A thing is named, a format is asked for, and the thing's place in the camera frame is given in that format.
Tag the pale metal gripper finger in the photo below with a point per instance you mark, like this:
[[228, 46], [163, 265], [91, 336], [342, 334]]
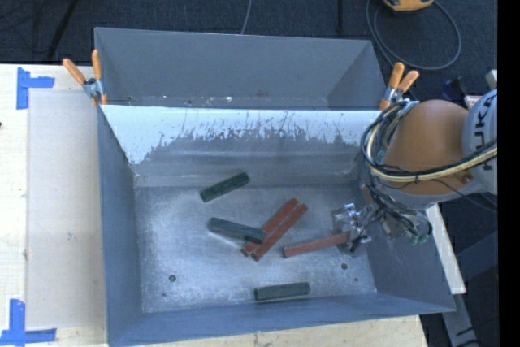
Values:
[[354, 244], [344, 217]]

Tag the red-brown flat block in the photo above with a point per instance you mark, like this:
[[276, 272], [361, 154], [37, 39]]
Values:
[[315, 244], [279, 218], [284, 228]]

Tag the dark green flat block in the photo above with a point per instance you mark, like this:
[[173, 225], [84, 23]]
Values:
[[282, 291], [235, 230], [224, 187]]

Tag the grey metal bin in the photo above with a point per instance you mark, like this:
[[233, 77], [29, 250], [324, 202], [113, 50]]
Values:
[[227, 280]]

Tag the pale flat board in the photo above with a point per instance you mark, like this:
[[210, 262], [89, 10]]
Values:
[[61, 195]]

